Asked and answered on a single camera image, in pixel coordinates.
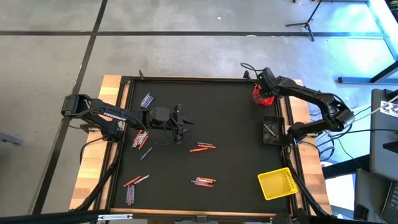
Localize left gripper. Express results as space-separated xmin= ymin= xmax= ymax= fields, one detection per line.
xmin=143 ymin=104 xmax=195 ymax=144

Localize red plastic basket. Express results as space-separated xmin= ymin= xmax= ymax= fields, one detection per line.
xmin=251 ymin=83 xmax=276 ymax=107

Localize top scattered batteries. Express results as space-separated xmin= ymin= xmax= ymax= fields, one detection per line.
xmin=141 ymin=93 xmax=153 ymax=108

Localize left upper battery pile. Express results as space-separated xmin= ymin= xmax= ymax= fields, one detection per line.
xmin=132 ymin=129 xmax=145 ymax=144

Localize black plastic basket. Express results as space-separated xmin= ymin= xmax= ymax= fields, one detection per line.
xmin=262 ymin=115 xmax=285 ymax=146

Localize black tripod stand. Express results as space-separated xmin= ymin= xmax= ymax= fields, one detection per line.
xmin=285 ymin=0 xmax=324 ymax=42

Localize black desk leg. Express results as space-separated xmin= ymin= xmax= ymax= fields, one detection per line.
xmin=337 ymin=60 xmax=398 ymax=85

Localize yellow plastic basket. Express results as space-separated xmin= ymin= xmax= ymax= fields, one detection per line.
xmin=257 ymin=167 xmax=299 ymax=201

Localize printed marker paper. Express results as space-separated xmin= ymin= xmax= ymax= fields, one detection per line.
xmin=379 ymin=100 xmax=398 ymax=119

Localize gray cabinet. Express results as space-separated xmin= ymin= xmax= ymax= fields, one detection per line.
xmin=369 ymin=88 xmax=398 ymax=182

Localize dark laptop keyboard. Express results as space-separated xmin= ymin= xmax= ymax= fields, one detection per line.
xmin=381 ymin=180 xmax=398 ymax=224

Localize black floor cable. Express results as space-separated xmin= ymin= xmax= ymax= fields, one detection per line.
xmin=328 ymin=128 xmax=398 ymax=138

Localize black cable sleeve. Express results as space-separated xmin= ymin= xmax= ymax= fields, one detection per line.
xmin=73 ymin=136 xmax=123 ymax=213
xmin=283 ymin=146 xmax=332 ymax=218

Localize white cable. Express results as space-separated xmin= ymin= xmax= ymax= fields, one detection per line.
xmin=353 ymin=94 xmax=398 ymax=124

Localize silver mount bracket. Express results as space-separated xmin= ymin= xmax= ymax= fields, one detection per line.
xmin=97 ymin=213 xmax=134 ymax=222

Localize black mount bar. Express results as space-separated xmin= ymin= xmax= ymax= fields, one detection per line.
xmin=0 ymin=210 xmax=109 ymax=224

